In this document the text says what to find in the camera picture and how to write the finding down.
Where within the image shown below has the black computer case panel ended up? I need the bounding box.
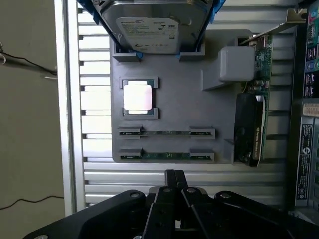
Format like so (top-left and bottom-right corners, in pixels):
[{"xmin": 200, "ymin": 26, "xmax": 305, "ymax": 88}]
[{"xmin": 284, "ymin": 0, "xmax": 319, "ymax": 225}]

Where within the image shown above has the CPU with silver lid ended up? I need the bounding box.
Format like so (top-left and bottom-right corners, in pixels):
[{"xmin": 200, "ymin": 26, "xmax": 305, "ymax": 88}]
[{"xmin": 123, "ymin": 79, "xmax": 154, "ymax": 115}]

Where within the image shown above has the blue disk carrier bracket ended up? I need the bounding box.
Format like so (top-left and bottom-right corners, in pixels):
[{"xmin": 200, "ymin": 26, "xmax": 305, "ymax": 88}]
[{"xmin": 76, "ymin": 0, "xmax": 221, "ymax": 63}]

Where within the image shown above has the light grey plastic block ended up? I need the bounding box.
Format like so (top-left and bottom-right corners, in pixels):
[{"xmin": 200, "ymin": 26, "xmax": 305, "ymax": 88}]
[{"xmin": 218, "ymin": 45, "xmax": 257, "ymax": 83}]

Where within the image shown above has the green RAM stick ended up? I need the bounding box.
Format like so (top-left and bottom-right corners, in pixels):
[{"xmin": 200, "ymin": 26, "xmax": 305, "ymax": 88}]
[
  {"xmin": 120, "ymin": 130, "xmax": 215, "ymax": 137},
  {"xmin": 120, "ymin": 152, "xmax": 215, "ymax": 160}
]

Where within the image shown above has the graphics card with black cooler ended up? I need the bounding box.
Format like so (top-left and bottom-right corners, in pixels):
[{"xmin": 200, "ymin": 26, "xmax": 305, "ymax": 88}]
[{"xmin": 233, "ymin": 8, "xmax": 309, "ymax": 168}]

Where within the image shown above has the silver hard disk drive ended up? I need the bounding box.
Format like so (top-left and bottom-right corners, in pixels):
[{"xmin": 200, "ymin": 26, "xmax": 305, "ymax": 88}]
[{"xmin": 96, "ymin": 0, "xmax": 212, "ymax": 55}]

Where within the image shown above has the power supply with label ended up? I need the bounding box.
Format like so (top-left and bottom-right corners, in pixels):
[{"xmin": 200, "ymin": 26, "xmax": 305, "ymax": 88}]
[{"xmin": 295, "ymin": 116, "xmax": 319, "ymax": 209}]

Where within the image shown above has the grey plastic parts rack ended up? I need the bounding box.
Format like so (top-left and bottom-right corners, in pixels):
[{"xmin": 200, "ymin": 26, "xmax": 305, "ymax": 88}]
[{"xmin": 109, "ymin": 29, "xmax": 257, "ymax": 165}]

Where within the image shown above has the thin black cable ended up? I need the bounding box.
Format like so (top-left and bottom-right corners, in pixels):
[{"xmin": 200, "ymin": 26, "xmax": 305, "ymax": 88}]
[
  {"xmin": 0, "ymin": 195, "xmax": 66, "ymax": 211},
  {"xmin": 0, "ymin": 49, "xmax": 58, "ymax": 75}
]

